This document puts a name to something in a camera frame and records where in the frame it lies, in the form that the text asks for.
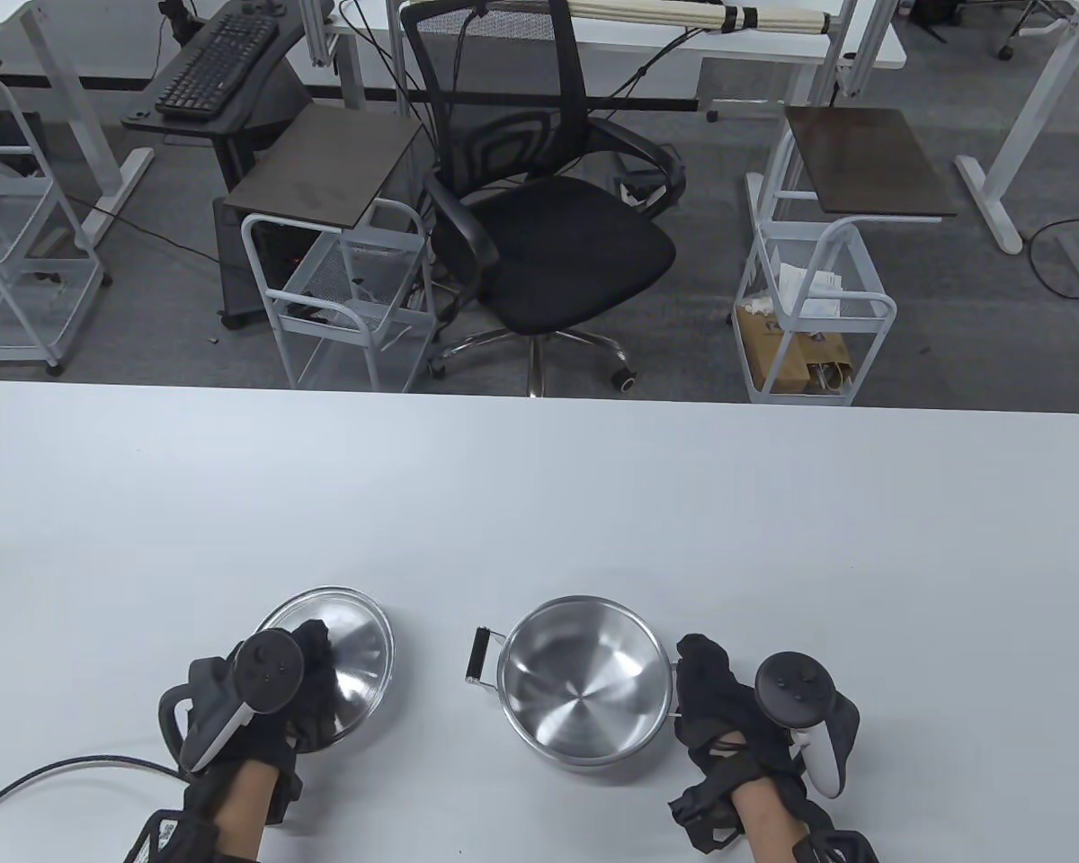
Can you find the white papers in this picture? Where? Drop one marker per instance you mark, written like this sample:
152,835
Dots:
809,286

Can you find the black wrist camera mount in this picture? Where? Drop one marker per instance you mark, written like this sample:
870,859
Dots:
157,836
841,847

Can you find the white desk with T-legs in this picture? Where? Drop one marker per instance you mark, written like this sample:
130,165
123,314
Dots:
1029,108
81,108

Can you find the person's right fingers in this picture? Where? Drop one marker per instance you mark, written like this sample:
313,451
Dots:
703,663

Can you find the steel pot lid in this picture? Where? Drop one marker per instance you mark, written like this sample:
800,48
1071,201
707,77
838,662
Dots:
360,656

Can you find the black and white wrist controller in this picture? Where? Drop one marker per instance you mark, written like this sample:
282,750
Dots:
265,670
796,688

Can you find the white desk with aluminium frame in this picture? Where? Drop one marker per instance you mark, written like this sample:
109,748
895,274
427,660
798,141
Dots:
755,49

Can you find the person's left fingers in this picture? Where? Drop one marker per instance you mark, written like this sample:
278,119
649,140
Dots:
316,661

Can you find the black mesh office chair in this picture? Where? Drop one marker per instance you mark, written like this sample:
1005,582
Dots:
557,243

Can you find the black keyboard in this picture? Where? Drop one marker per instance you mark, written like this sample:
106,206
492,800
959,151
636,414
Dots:
216,67

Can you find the person's left hand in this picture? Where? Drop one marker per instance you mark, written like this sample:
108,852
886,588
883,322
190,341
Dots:
315,683

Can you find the black keyboard stand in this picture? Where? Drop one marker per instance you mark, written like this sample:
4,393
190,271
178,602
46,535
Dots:
270,103

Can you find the person's left forearm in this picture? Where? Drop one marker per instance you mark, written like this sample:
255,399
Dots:
241,809

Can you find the person's right hand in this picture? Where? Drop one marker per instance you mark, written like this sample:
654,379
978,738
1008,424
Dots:
728,710

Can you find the white cart with dark top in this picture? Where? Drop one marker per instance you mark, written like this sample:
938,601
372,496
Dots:
333,162
872,162

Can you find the black chair base with castors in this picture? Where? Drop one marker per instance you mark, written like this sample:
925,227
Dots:
1038,22

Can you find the person's right forearm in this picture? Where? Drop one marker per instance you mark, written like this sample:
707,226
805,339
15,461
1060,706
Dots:
773,827

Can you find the black computer tower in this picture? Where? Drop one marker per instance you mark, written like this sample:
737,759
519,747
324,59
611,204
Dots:
234,270

